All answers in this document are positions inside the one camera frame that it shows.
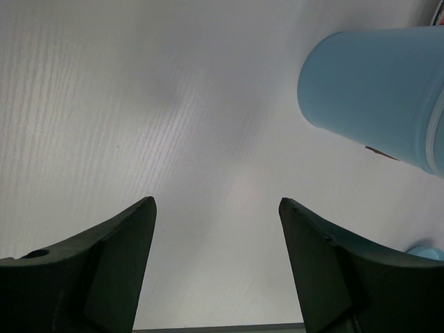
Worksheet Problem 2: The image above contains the blue cylindrical lunch container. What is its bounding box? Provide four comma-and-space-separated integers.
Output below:
297, 26, 443, 177

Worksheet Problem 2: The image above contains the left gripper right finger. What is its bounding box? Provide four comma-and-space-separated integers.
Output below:
279, 198, 443, 332

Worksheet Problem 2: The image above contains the patterned round plate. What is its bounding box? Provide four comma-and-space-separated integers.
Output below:
430, 0, 444, 26

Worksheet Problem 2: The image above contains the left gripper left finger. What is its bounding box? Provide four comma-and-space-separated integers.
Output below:
1, 197, 157, 332

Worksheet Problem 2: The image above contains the aluminium front rail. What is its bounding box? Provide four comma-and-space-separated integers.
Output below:
133, 323, 306, 333

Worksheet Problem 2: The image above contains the blue round lid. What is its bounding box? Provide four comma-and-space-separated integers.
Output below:
407, 246, 444, 262

